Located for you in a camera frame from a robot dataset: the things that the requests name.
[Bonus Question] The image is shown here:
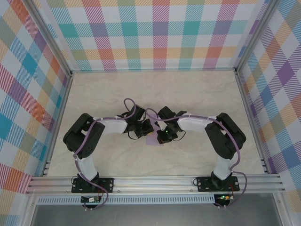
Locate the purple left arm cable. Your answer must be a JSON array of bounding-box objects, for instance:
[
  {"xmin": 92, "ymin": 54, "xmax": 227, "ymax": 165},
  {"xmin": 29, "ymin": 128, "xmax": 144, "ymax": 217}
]
[{"xmin": 73, "ymin": 97, "xmax": 142, "ymax": 211}]

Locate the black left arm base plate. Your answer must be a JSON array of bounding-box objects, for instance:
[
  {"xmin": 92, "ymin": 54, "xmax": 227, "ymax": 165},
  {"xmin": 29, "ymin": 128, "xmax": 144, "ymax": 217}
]
[{"xmin": 71, "ymin": 178, "xmax": 115, "ymax": 194}]

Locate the black round cable mount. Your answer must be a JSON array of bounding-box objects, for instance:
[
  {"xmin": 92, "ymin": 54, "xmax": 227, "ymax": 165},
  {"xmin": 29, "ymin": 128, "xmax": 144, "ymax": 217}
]
[{"xmin": 82, "ymin": 202, "xmax": 99, "ymax": 211}]

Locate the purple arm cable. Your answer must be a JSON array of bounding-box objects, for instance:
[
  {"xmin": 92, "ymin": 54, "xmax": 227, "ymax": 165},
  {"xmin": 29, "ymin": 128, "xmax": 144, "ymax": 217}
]
[
  {"xmin": 73, "ymin": 97, "xmax": 142, "ymax": 211},
  {"xmin": 145, "ymin": 107, "xmax": 248, "ymax": 209}
]

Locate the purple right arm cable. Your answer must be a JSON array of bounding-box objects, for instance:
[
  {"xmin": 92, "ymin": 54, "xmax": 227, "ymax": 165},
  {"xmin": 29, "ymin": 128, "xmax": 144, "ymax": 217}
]
[{"xmin": 145, "ymin": 107, "xmax": 248, "ymax": 209}]

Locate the thin aluminium table edge rail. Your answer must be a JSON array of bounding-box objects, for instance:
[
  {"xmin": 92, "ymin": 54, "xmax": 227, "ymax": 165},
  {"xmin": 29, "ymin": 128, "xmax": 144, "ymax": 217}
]
[{"xmin": 70, "ymin": 67, "xmax": 238, "ymax": 73}]

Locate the aluminium frame post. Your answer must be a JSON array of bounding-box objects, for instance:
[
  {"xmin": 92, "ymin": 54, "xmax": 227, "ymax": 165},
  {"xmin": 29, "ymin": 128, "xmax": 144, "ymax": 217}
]
[
  {"xmin": 23, "ymin": 0, "xmax": 73, "ymax": 78},
  {"xmin": 234, "ymin": 0, "xmax": 279, "ymax": 76}
]

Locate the grey metal sheet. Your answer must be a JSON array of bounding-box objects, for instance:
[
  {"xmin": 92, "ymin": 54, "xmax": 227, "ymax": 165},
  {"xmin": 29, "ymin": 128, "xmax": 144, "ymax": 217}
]
[{"xmin": 30, "ymin": 203, "xmax": 283, "ymax": 226}]

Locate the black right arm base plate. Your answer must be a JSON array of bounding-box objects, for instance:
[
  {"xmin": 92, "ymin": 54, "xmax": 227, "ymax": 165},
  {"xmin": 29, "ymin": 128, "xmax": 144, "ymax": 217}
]
[{"xmin": 196, "ymin": 176, "xmax": 240, "ymax": 193}]

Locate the white slotted cable duct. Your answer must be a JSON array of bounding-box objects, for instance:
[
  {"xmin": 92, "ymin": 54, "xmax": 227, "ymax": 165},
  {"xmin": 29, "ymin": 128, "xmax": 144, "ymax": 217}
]
[{"xmin": 36, "ymin": 194, "xmax": 216, "ymax": 205}]

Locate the aluminium mounting rail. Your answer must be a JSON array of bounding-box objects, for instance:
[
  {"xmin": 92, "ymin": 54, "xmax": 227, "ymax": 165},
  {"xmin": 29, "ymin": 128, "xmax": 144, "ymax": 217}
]
[{"xmin": 25, "ymin": 174, "xmax": 286, "ymax": 195}]

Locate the purple paper sheet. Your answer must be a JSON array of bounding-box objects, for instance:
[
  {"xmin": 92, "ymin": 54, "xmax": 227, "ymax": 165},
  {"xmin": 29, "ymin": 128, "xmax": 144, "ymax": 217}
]
[{"xmin": 145, "ymin": 120, "xmax": 165, "ymax": 146}]

